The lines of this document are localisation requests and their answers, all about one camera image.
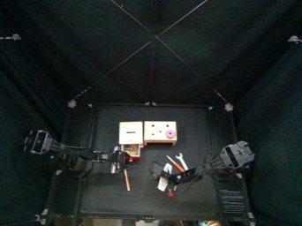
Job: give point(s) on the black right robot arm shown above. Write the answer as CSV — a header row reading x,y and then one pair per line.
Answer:
x,y
236,156

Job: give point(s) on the grey frame bracket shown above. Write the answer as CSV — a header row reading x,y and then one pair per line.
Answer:
x,y
71,103
14,37
150,103
295,39
229,106

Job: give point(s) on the wooden stick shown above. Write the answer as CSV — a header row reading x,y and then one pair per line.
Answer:
x,y
126,179

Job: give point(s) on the wooden block with holes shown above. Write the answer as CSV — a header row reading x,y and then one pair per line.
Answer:
x,y
157,132

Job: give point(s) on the white toy wrench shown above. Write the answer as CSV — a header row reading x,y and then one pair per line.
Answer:
x,y
182,161

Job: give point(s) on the wooden box with slot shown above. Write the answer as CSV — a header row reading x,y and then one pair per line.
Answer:
x,y
132,133

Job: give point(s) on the purple toy gear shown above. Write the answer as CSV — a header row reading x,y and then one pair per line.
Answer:
x,y
170,134

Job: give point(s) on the orange toy screwdriver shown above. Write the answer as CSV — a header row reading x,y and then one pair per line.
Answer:
x,y
176,163

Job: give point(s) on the red tray of toy parts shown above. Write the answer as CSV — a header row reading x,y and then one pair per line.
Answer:
x,y
134,151

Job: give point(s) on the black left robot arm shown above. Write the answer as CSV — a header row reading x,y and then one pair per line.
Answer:
x,y
78,151

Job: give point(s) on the red toy screw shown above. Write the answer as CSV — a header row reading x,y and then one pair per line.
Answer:
x,y
170,194

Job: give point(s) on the white text label sticker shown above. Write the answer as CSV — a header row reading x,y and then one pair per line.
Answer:
x,y
232,201

